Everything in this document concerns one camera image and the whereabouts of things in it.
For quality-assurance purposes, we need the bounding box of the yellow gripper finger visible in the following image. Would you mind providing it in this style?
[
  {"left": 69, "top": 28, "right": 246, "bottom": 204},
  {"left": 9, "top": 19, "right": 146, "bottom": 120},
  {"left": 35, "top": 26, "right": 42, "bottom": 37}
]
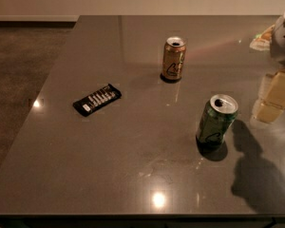
[
  {"left": 252, "top": 100, "right": 283, "bottom": 124},
  {"left": 259, "top": 71, "right": 285, "bottom": 109}
]

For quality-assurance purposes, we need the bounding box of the green soda can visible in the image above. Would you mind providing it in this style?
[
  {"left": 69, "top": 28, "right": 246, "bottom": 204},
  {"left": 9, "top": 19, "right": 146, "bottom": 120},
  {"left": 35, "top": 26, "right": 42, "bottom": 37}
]
[{"left": 196, "top": 94, "right": 238, "bottom": 147}]

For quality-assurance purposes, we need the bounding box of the orange soda can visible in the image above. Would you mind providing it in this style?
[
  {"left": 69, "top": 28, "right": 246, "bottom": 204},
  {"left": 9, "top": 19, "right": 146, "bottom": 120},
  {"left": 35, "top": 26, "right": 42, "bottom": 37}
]
[{"left": 161, "top": 36, "right": 186, "bottom": 82}]

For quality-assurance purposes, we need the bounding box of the black candy bar wrapper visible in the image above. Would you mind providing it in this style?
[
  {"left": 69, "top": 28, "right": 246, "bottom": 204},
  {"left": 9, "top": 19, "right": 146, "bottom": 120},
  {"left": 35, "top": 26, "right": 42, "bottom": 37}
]
[{"left": 73, "top": 84, "right": 122, "bottom": 117}]

